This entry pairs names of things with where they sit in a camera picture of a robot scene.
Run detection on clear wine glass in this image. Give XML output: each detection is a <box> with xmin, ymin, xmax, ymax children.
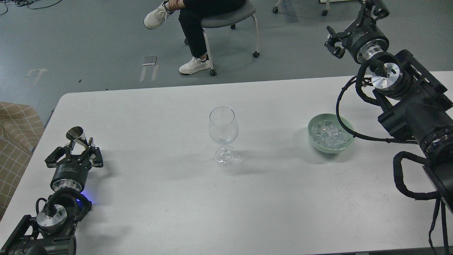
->
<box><xmin>209</xmin><ymin>106</ymin><xmax>239</xmax><ymax>166</ymax></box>

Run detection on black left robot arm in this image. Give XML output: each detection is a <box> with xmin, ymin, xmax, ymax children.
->
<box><xmin>1</xmin><ymin>137</ymin><xmax>103</xmax><ymax>255</ymax></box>

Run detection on green bowl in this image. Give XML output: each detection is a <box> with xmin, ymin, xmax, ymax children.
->
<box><xmin>307</xmin><ymin>113</ymin><xmax>355</xmax><ymax>154</ymax></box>

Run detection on grey chair with castors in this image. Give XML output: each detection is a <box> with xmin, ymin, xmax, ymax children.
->
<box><xmin>185</xmin><ymin>0</ymin><xmax>260</xmax><ymax>76</ymax></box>

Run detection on pile of ice cubes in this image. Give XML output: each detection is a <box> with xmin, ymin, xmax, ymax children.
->
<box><xmin>309</xmin><ymin>120</ymin><xmax>353</xmax><ymax>151</ymax></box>

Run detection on chair castor leg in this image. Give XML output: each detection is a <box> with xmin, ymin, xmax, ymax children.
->
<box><xmin>272</xmin><ymin>0</ymin><xmax>283</xmax><ymax>13</ymax></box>

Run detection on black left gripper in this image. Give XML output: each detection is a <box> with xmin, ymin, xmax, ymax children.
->
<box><xmin>44</xmin><ymin>138</ymin><xmax>104</xmax><ymax>192</ymax></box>

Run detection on seated person in black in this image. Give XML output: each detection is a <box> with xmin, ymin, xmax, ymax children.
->
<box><xmin>143</xmin><ymin>0</ymin><xmax>245</xmax><ymax>75</ymax></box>

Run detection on grey floor socket plate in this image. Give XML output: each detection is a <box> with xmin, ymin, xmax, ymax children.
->
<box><xmin>142</xmin><ymin>56</ymin><xmax>157</xmax><ymax>66</ymax></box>

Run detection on black cables on floor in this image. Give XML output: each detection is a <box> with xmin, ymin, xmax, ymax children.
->
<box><xmin>0</xmin><ymin>0</ymin><xmax>61</xmax><ymax>15</ymax></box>

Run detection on steel cocktail jigger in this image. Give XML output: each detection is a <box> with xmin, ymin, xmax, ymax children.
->
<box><xmin>66</xmin><ymin>126</ymin><xmax>88</xmax><ymax>147</ymax></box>

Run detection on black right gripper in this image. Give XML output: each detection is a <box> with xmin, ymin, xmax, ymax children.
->
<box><xmin>324</xmin><ymin>0</ymin><xmax>390</xmax><ymax>64</ymax></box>

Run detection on beige checked sofa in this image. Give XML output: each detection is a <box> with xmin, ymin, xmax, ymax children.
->
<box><xmin>0</xmin><ymin>102</ymin><xmax>44</xmax><ymax>218</ymax></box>

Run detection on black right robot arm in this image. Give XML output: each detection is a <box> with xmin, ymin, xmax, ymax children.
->
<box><xmin>324</xmin><ymin>0</ymin><xmax>453</xmax><ymax>255</ymax></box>

